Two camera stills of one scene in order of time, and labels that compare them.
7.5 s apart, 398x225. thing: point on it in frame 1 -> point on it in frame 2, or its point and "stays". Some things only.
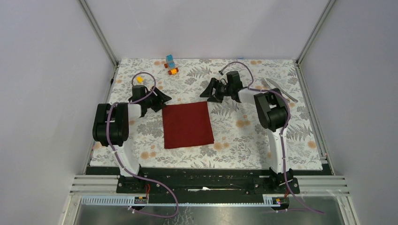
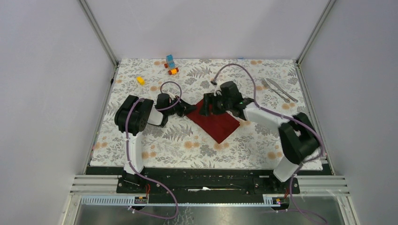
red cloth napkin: (187, 124) -> (218, 126)
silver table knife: (283, 92) stays
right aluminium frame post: (322, 18) stays
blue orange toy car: (171, 65) stays
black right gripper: (214, 83) -> (209, 99)
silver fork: (264, 81) stays
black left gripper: (159, 98) -> (184, 108)
